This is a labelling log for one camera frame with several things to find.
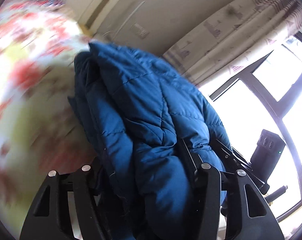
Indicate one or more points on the floral bed quilt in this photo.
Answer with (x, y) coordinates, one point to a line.
(39, 131)

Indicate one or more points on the wall power socket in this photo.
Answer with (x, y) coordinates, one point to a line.
(139, 31)

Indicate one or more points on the patterned red blue pillow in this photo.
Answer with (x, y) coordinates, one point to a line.
(50, 3)

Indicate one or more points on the white wooden headboard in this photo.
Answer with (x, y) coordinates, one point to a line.
(100, 2)

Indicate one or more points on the beige striped curtain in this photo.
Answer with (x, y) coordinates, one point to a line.
(233, 38)

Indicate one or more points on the blue puffer jacket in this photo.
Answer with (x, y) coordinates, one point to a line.
(134, 107)

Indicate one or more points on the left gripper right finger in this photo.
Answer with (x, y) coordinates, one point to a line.
(234, 193)

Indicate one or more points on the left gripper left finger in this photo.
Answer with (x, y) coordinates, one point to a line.
(49, 217)

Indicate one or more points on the dark window frame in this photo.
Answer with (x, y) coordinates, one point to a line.
(268, 95)

